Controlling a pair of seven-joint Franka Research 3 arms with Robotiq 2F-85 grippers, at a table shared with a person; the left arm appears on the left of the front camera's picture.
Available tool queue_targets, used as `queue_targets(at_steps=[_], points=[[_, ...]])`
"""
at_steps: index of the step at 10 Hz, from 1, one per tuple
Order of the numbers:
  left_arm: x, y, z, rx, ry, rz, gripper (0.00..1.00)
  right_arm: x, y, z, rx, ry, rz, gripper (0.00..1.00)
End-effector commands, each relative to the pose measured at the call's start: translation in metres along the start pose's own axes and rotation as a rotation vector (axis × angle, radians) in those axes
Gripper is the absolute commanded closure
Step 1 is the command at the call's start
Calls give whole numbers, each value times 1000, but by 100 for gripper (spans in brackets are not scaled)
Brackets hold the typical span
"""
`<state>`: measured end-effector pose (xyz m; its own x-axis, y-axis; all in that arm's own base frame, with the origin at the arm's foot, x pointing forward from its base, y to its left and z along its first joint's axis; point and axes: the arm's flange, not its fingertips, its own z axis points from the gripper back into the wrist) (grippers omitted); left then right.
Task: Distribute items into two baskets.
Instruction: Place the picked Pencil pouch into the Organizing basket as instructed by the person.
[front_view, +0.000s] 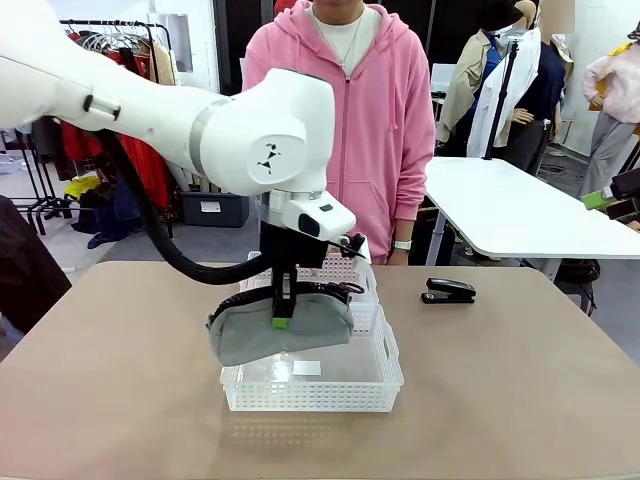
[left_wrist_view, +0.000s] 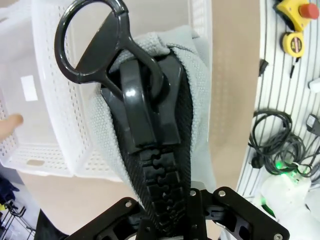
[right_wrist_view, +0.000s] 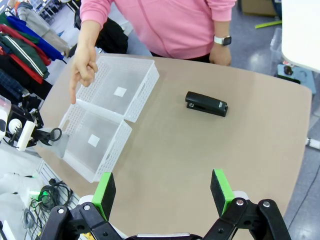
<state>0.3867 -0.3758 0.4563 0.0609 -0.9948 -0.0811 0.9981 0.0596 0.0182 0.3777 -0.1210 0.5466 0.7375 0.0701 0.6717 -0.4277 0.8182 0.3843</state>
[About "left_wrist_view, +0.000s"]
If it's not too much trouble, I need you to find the black power adapter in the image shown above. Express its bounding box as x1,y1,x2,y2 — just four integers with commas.
306,113,320,137

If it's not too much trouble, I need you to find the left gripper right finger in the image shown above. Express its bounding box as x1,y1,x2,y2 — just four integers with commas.
189,186,291,240

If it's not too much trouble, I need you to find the black coiled cable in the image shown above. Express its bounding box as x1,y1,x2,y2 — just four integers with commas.
247,109,320,179

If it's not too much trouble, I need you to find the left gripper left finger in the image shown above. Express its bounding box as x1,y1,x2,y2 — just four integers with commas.
68,196,154,240

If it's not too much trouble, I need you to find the white grooved mounting bench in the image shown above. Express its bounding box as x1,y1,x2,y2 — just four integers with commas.
236,0,320,201

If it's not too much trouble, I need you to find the yellow emergency stop button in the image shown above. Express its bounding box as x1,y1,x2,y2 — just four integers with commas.
275,0,320,32

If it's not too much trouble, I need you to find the yellow tape measure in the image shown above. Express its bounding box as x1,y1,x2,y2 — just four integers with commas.
282,31,305,57

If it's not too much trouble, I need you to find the white perforated plastic basket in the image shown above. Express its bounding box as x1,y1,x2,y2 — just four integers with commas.
0,0,76,177
59,0,213,185

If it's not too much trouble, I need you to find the white rectangular sticker label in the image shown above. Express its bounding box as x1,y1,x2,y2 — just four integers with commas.
20,76,38,102

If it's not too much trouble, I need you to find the small black clip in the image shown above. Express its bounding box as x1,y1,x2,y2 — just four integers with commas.
258,59,269,76

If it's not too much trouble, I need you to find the grey pouch with black zipper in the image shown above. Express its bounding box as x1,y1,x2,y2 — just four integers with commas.
54,0,217,240

